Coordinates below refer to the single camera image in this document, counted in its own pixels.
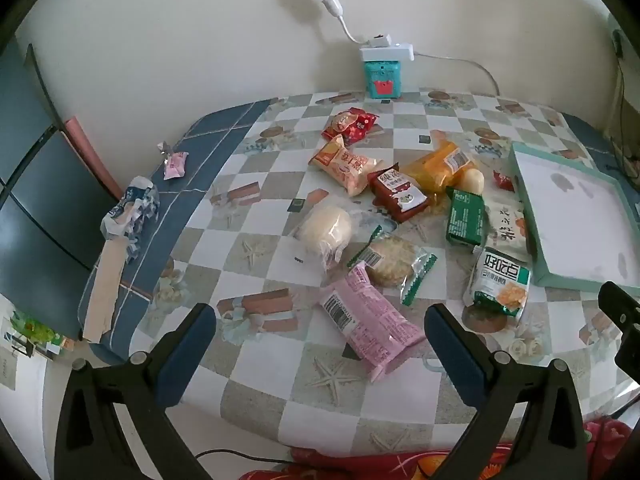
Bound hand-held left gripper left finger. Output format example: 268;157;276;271
54;302;217;480

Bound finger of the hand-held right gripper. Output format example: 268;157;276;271
598;281;640;386

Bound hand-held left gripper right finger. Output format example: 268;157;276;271
424;303;588;480

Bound white green snack packet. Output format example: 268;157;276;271
462;246;532;321

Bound pink snack packet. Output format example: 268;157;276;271
320;261;427;384

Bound teal cardboard box tray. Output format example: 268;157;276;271
509;141;640;291

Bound round cracker clear packet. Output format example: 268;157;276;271
346;225;438;307

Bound white rice cracker packet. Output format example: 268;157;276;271
482;195;531;256

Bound dark red snack packet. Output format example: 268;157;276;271
367;162;432;224

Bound small jelly cup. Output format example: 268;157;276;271
459;167;486;195

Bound round bun clear wrapper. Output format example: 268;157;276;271
292;203;373;273

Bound orange yellow clear packet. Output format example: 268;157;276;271
400;130;478;196

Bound orange white bread packet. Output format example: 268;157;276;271
308;134;385;198

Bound red peanut snack bag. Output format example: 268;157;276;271
320;108;379;145

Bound red floral cloth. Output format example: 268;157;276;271
240;420;636;480

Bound crumpled blue white wrapper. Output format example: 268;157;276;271
100;176;161;263

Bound colourful printed bags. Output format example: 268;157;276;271
0;305;76;391

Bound checkered printed tablecloth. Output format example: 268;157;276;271
122;87;640;453

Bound small pink candy packet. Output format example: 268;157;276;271
157;141;190;180

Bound dark blue panel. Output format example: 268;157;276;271
0;42;123;341

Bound pink board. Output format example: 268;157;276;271
64;116;125;201

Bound teal cube box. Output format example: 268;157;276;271
363;58;404;99

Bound white power strip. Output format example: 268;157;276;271
360;34;415;63

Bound thin black cable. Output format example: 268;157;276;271
195;449;296;463

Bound black charging cable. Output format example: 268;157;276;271
607;25;640;181

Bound white power cable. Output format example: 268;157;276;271
413;52;502;97

